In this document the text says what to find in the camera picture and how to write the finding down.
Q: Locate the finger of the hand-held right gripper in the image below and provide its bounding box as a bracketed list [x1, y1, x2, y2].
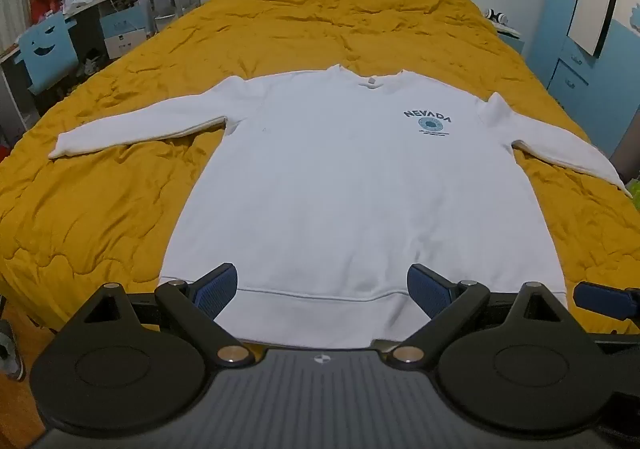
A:
[573, 281, 640, 321]

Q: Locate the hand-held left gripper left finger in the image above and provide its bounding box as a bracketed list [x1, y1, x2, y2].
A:
[75, 263, 256, 369]

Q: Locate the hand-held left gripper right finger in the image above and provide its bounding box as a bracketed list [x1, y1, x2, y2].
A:
[387, 263, 571, 370]

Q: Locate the white printed sweatshirt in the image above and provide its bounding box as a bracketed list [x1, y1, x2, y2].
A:
[48, 64, 633, 350]

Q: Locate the grey shoe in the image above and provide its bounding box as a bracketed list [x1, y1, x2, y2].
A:
[0, 319, 26, 382]

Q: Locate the blue drawer cabinet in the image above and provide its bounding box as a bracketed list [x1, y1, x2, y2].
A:
[547, 46, 601, 105]

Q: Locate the white nightstand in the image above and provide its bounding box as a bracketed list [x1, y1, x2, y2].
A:
[492, 24, 526, 56]

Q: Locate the yellow quilted blanket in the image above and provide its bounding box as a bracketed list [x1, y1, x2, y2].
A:
[0, 0, 640, 365]

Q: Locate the blue and white drawer box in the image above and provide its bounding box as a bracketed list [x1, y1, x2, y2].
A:
[102, 9, 148, 57]

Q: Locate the blue chair with face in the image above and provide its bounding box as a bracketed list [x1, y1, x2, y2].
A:
[15, 12, 81, 95]

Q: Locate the red bag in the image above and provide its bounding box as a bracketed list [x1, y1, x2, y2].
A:
[30, 0, 63, 24]

